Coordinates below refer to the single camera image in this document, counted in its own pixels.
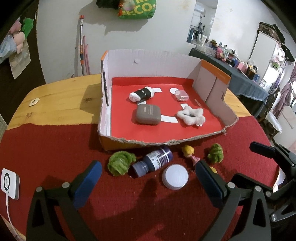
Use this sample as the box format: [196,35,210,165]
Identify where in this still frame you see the green fuzzy scrunchie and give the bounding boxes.
[207,143,224,164]
[107,151,137,177]

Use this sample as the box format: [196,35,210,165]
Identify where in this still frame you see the yellow plastic cap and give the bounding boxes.
[210,166,218,174]

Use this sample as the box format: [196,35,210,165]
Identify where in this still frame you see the white fluffy scrunchie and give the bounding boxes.
[177,105,206,126]

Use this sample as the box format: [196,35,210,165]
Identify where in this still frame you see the clear plastic box with clips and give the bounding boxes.
[174,90,189,102]

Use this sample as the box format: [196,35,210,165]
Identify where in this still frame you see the grey eye shadow case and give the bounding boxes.
[135,104,162,125]

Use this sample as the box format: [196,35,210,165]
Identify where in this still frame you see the black and white sock roll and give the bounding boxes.
[129,86,154,102]

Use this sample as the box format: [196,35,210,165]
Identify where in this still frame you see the white square device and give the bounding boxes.
[1,168,20,200]

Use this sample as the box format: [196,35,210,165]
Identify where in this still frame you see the dark-clothed side table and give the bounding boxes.
[189,48,268,103]

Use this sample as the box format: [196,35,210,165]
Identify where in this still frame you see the yellow-haired pink doll figure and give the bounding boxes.
[182,145,201,172]

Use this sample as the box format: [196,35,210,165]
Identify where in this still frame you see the red table cloth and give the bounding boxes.
[1,116,279,240]

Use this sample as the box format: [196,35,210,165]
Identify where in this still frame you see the round white lid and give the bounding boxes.
[162,164,189,190]

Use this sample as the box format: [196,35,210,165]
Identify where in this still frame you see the small white sticker tag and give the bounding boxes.
[29,98,40,107]

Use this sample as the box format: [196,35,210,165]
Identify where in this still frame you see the dark blue ink bottle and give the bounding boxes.
[132,146,173,177]

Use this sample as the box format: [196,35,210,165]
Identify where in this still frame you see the orange cardboard box tray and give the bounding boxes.
[98,49,238,151]

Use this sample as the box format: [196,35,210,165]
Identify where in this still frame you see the grey plastic bag on door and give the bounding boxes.
[0,34,16,63]

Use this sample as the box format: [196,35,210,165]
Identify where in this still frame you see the pink plush toy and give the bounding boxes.
[9,18,25,54]

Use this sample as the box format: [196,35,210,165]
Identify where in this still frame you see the green plush toy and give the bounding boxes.
[21,18,34,39]

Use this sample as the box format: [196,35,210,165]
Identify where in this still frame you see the metal pole with red tip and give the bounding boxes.
[79,15,85,76]

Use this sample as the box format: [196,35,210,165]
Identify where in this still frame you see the green shopping bag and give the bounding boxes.
[118,0,157,20]

